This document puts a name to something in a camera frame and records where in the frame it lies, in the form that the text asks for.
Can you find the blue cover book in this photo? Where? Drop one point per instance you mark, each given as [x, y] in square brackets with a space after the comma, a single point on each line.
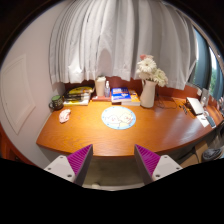
[120, 95]

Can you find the clear spray bottle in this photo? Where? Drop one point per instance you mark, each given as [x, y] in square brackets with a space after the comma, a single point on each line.
[107, 90]

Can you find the pink computer mouse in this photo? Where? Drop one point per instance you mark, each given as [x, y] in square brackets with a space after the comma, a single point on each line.
[64, 116]

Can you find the dark green mug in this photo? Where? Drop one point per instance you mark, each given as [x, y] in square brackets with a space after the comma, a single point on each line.
[57, 102]

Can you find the beige lidded cup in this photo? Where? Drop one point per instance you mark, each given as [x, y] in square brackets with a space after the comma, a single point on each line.
[100, 87]

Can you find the white pitcher vase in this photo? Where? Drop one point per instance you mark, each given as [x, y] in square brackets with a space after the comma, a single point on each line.
[148, 95]

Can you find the brown flat book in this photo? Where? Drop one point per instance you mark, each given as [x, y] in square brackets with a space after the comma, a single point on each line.
[100, 98]

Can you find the dark spine book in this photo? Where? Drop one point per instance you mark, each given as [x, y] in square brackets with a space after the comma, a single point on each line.
[76, 99]

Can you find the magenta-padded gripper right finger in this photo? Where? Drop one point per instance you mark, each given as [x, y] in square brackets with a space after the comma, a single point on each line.
[158, 166]

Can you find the white flower bouquet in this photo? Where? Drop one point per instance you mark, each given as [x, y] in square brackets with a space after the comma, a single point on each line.
[148, 66]

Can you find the white pleated curtain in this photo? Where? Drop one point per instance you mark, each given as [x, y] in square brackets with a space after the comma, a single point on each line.
[110, 40]

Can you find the orange cover book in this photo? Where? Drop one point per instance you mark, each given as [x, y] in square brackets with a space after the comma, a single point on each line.
[135, 100]

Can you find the round blue-rimmed mouse pad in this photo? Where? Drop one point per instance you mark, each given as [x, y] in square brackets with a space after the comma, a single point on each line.
[118, 117]

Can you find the window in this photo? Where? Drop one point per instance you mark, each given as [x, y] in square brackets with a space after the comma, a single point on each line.
[216, 76]

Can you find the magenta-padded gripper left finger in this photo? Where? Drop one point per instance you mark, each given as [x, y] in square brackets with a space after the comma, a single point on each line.
[68, 166]

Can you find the white paper sheet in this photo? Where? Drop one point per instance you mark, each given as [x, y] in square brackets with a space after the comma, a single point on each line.
[203, 120]

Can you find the white yellow cover book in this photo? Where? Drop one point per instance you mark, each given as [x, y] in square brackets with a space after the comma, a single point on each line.
[76, 102]

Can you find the white flat device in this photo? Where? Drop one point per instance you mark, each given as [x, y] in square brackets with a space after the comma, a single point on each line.
[195, 106]

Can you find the dark teal curtain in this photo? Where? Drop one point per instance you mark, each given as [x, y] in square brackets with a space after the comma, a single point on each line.
[201, 60]

